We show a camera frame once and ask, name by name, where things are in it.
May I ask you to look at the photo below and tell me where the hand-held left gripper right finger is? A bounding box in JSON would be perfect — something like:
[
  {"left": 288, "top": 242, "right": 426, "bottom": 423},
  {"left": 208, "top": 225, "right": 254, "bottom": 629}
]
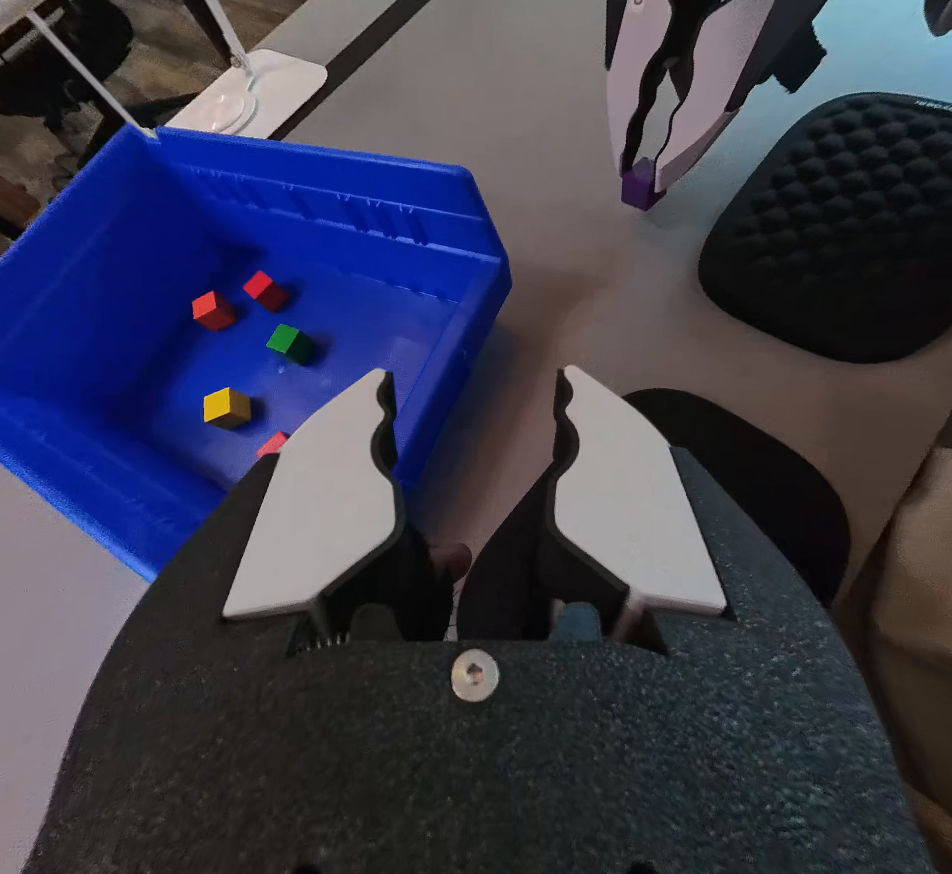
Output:
[{"left": 544, "top": 365, "right": 728, "bottom": 641}]

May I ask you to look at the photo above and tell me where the green wooden cube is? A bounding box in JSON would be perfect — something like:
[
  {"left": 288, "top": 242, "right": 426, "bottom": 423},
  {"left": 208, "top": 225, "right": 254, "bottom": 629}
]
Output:
[{"left": 265, "top": 324, "right": 315, "bottom": 367}]

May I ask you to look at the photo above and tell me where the black office chair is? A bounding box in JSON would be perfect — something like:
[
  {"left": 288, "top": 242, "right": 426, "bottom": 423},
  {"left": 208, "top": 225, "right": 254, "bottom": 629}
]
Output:
[{"left": 0, "top": 0, "right": 135, "bottom": 133}]

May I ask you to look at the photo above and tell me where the black smooth wrist pad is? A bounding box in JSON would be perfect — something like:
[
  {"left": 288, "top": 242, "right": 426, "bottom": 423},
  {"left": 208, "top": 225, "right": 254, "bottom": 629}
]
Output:
[{"left": 623, "top": 388, "right": 851, "bottom": 611}]

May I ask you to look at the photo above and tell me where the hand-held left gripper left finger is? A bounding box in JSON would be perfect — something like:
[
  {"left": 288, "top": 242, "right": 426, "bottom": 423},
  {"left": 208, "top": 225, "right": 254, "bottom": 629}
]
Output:
[{"left": 222, "top": 368, "right": 409, "bottom": 641}]

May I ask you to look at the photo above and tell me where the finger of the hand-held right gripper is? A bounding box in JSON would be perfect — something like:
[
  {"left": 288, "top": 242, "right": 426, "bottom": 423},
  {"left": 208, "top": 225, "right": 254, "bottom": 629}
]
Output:
[
  {"left": 653, "top": 0, "right": 776, "bottom": 192},
  {"left": 607, "top": 0, "right": 676, "bottom": 177}
]

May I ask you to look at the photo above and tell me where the grey desk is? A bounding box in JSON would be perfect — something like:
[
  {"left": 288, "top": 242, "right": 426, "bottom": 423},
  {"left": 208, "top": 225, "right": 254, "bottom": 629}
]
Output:
[{"left": 0, "top": 0, "right": 952, "bottom": 874}]

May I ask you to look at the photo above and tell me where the blue plastic bin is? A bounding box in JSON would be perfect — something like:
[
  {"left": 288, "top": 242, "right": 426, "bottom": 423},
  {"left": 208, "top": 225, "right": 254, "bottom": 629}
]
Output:
[{"left": 0, "top": 124, "right": 514, "bottom": 585}]

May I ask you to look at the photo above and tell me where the black bumpy wrist pad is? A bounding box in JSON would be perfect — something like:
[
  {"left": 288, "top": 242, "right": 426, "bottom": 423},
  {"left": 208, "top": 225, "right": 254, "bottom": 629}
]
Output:
[{"left": 698, "top": 92, "right": 952, "bottom": 365}]

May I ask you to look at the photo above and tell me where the person's left hand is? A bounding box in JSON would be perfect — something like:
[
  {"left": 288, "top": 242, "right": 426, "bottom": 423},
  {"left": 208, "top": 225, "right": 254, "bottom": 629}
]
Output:
[{"left": 431, "top": 543, "right": 473, "bottom": 585}]

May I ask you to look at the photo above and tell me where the purple wooden cube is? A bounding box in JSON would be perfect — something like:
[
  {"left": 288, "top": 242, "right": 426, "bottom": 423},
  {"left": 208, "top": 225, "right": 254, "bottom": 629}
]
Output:
[{"left": 621, "top": 158, "right": 666, "bottom": 212}]

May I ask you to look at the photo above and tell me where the yellow wooden cube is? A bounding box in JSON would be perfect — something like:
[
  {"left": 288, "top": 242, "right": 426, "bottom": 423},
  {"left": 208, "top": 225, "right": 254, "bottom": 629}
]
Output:
[{"left": 202, "top": 388, "right": 252, "bottom": 431}]

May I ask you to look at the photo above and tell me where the white lamp base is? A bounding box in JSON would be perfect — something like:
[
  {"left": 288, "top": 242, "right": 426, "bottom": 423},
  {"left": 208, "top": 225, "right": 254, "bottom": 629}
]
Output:
[{"left": 24, "top": 0, "right": 328, "bottom": 140}]

